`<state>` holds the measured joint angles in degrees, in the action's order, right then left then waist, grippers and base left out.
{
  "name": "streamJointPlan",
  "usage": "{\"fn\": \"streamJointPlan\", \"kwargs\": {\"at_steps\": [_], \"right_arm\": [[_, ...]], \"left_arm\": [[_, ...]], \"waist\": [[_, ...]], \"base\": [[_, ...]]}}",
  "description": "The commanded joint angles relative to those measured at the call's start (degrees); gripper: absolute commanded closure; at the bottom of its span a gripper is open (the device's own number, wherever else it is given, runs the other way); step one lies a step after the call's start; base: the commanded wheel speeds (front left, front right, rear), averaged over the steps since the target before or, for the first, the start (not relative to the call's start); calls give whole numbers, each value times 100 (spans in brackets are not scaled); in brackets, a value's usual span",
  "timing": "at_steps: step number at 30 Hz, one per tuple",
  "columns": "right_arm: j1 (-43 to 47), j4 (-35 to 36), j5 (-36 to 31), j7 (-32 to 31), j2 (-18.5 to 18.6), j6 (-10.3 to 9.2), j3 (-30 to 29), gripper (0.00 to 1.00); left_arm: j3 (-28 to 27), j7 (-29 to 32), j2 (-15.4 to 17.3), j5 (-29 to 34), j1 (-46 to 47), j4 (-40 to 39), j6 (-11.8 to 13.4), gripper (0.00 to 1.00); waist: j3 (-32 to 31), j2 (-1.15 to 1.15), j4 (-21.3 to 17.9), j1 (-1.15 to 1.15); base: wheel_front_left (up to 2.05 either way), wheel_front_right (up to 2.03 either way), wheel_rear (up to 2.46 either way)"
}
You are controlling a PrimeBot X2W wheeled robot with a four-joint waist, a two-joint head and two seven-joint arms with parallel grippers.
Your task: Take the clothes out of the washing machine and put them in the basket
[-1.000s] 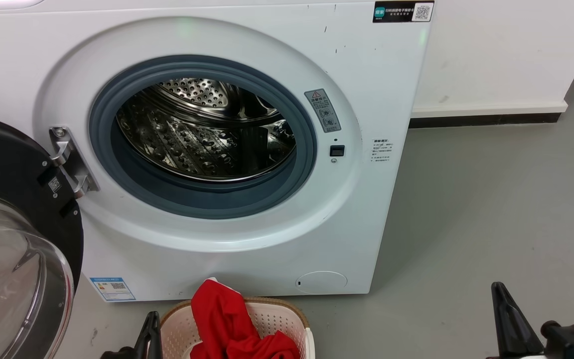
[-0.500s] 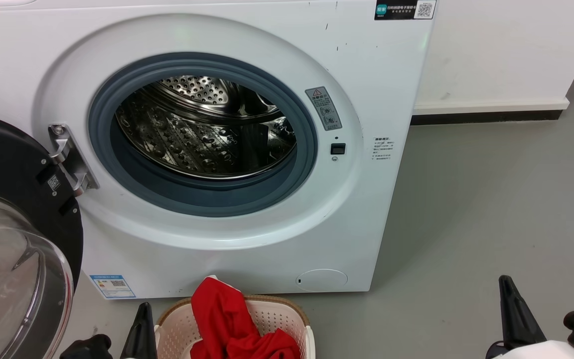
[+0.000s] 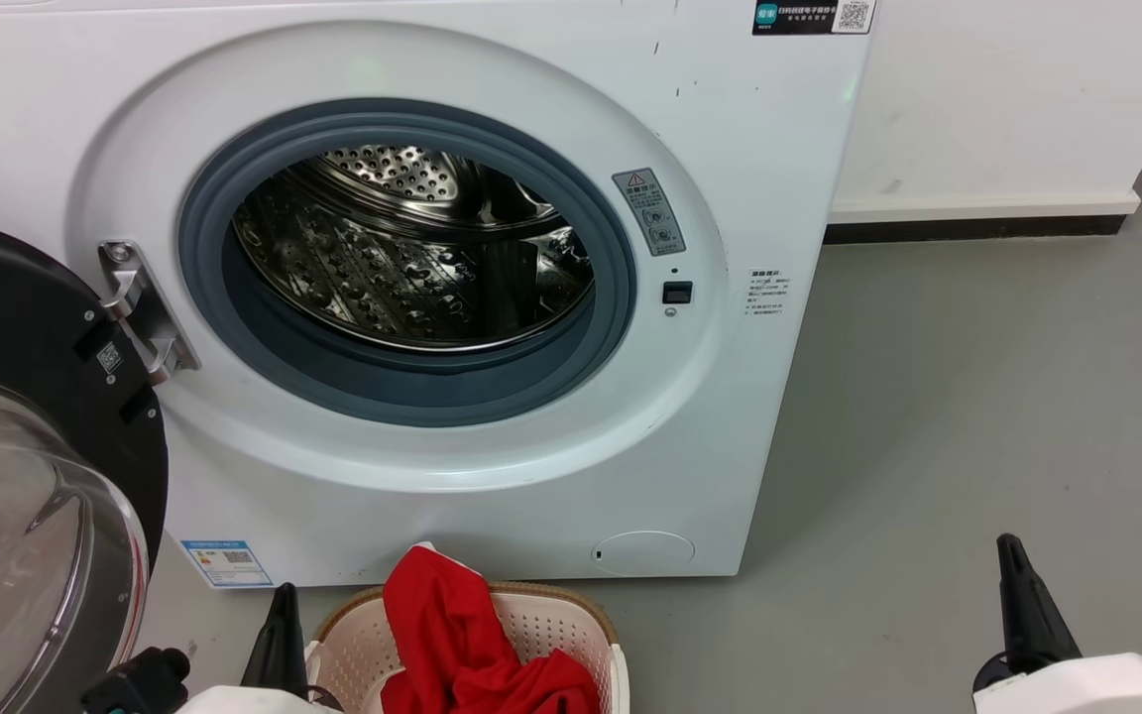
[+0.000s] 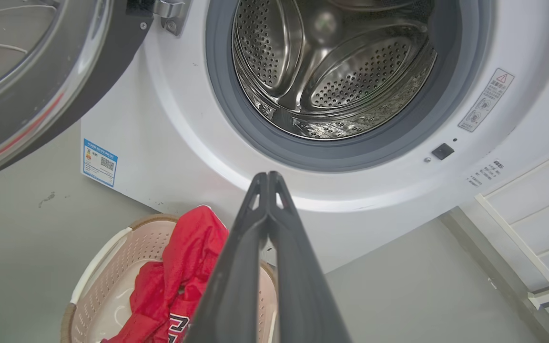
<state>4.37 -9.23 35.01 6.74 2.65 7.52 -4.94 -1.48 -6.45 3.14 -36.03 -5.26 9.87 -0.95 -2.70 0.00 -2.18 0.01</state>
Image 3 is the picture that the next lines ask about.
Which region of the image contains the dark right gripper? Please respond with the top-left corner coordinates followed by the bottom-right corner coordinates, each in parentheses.
top-left (972, 534), bottom-right (1084, 692)

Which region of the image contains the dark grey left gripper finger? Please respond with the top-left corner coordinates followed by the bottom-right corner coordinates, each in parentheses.
top-left (241, 583), bottom-right (286, 692)
top-left (279, 583), bottom-right (310, 697)

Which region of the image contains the red jersey garment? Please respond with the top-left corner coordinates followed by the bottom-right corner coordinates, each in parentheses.
top-left (380, 543), bottom-right (602, 714)

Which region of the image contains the cream perforated laundry basket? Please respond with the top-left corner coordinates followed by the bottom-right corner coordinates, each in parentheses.
top-left (305, 582), bottom-right (629, 714)

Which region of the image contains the stainless steel washing machine drum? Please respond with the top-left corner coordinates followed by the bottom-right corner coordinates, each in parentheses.
top-left (232, 145), bottom-right (596, 354)

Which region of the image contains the black glass washer door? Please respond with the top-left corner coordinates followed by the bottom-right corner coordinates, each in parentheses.
top-left (0, 215), bottom-right (171, 714)

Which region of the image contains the blue energy label sticker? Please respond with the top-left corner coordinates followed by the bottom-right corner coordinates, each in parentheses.
top-left (180, 539), bottom-right (275, 589)

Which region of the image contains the grey rubber door gasket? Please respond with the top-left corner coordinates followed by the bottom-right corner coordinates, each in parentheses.
top-left (177, 97), bottom-right (637, 428)

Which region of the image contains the white front-load washing machine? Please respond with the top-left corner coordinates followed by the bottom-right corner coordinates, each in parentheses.
top-left (0, 0), bottom-right (877, 588)

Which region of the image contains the silver metal door hinge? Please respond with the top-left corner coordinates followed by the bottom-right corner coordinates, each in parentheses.
top-left (98, 240), bottom-right (201, 386)

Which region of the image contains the round white filter cover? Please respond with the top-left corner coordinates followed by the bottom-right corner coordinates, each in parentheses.
top-left (592, 531), bottom-right (696, 576)

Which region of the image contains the black baseboard strip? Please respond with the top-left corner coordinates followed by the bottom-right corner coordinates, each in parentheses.
top-left (824, 215), bottom-right (1127, 244)

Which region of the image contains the white printed text label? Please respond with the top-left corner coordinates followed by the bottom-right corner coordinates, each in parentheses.
top-left (747, 268), bottom-right (790, 318)

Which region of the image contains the grey warning sticker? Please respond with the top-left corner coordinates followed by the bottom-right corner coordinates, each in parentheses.
top-left (613, 168), bottom-right (687, 257)

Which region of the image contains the black QR code sticker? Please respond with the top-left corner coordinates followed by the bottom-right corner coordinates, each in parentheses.
top-left (752, 0), bottom-right (875, 37)

